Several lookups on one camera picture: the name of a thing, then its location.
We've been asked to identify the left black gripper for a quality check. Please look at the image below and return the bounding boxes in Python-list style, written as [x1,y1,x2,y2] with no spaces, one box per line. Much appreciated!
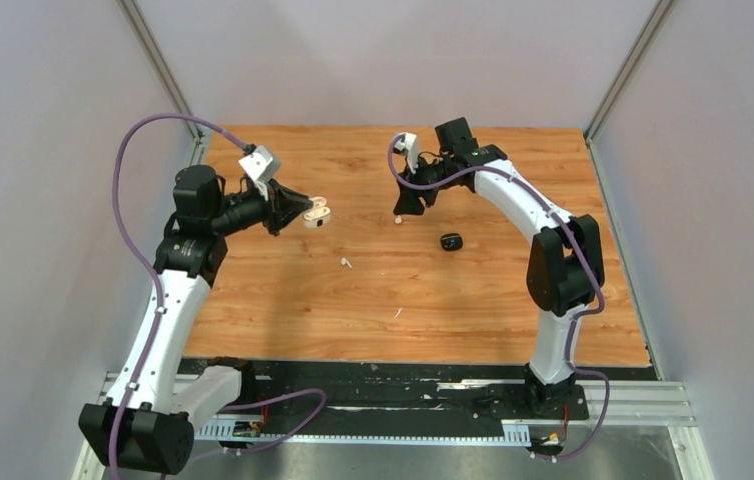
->
[209,178,313,237]

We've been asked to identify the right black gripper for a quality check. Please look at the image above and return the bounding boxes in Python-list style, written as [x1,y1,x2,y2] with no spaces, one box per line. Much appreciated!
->
[394,155,455,216]

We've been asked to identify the white charging case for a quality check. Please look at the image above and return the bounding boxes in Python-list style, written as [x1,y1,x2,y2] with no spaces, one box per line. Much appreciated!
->
[302,196,331,229]

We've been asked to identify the black charging case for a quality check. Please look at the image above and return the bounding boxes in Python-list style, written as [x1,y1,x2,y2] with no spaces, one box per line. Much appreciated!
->
[439,232,464,252]

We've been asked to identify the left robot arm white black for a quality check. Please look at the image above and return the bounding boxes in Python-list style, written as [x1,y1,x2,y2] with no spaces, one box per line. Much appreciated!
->
[78,165,330,479]

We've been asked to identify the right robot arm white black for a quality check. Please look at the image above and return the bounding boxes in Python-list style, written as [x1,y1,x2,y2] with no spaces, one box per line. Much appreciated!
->
[387,117,605,418]

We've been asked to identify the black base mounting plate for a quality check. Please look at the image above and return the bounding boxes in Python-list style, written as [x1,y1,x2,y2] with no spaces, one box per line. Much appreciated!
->
[236,360,590,438]

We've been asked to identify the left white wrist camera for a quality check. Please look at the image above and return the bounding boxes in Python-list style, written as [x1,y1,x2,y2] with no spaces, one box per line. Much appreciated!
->
[238,145,282,201]

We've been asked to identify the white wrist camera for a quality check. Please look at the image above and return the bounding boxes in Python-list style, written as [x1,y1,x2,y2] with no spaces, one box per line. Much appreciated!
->
[393,132,421,173]
[238,145,282,201]

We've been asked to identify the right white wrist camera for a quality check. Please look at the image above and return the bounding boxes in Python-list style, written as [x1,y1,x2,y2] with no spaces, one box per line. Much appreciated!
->
[393,132,421,173]

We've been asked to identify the left corner aluminium post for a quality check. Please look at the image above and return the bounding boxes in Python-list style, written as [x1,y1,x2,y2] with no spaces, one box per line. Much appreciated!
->
[117,0,203,139]

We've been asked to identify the corner aluminium post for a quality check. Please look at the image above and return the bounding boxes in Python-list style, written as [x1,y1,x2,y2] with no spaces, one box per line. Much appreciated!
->
[117,0,203,139]
[583,0,678,145]

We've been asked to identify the aluminium rail frame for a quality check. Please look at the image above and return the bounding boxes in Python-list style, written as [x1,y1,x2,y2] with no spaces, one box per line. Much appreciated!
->
[79,361,715,479]

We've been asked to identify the right corner aluminium post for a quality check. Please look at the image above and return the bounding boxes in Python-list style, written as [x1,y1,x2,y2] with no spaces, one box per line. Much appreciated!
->
[583,0,678,145]

